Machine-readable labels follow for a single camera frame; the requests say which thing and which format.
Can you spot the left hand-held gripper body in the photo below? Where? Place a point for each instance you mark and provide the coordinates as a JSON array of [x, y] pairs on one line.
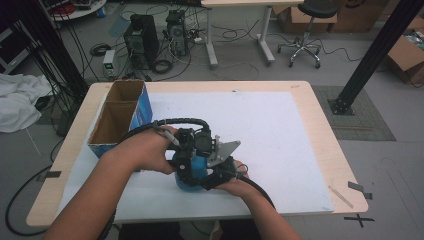
[[196, 143]]

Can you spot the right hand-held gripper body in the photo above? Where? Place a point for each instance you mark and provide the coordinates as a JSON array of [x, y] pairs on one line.
[[223, 153]]

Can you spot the blue bottle with white cap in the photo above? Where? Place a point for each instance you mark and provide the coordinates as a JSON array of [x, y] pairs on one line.
[[200, 166]]

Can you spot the person's right hand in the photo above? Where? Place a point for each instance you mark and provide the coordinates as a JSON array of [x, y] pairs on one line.
[[240, 186]]

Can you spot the person's left hand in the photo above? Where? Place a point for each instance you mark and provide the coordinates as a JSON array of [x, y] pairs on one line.
[[150, 153]]

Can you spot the white foam board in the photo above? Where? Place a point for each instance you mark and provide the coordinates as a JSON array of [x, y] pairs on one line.
[[266, 133]]

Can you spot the person's right leg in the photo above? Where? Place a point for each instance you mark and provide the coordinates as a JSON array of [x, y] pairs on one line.
[[238, 231]]

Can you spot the person's leg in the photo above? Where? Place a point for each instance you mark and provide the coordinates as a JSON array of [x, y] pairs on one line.
[[150, 231], [238, 231]]

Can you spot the person's left leg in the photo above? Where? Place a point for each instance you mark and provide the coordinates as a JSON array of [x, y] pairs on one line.
[[150, 231]]

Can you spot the blue cardboard box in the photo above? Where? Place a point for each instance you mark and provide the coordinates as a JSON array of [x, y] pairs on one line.
[[115, 121]]

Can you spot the small black computer tower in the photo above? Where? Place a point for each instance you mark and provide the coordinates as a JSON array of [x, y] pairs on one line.
[[176, 31]]

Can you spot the large black computer tower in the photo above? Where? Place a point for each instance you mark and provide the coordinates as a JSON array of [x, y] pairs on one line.
[[141, 40]]

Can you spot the white power supply unit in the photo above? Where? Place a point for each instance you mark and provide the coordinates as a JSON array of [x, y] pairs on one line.
[[109, 63]]

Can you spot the thin wooden stick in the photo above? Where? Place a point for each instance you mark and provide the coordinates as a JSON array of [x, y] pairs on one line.
[[340, 196]]

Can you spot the white desk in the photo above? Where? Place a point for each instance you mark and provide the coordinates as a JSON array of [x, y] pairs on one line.
[[266, 33]]

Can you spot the grey tape piece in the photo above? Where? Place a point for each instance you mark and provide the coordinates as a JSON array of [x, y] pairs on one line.
[[51, 174], [356, 187]]

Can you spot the black tape cross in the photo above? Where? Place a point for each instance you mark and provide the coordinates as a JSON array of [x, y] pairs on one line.
[[359, 219]]

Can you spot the black stool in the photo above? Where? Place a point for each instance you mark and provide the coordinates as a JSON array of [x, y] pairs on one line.
[[313, 11]]

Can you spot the round white table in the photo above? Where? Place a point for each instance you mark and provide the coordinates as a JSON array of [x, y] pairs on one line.
[[80, 11]]

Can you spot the white cloth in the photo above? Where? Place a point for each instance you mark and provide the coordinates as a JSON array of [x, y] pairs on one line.
[[20, 100]]

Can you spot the open cardboard box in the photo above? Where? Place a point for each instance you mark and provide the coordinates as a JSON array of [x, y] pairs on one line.
[[405, 55]]

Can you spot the dark shelf unit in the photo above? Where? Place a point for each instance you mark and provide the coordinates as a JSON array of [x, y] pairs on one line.
[[11, 46]]

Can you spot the black aluminium post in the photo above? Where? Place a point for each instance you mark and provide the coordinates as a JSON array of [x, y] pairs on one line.
[[376, 50]]

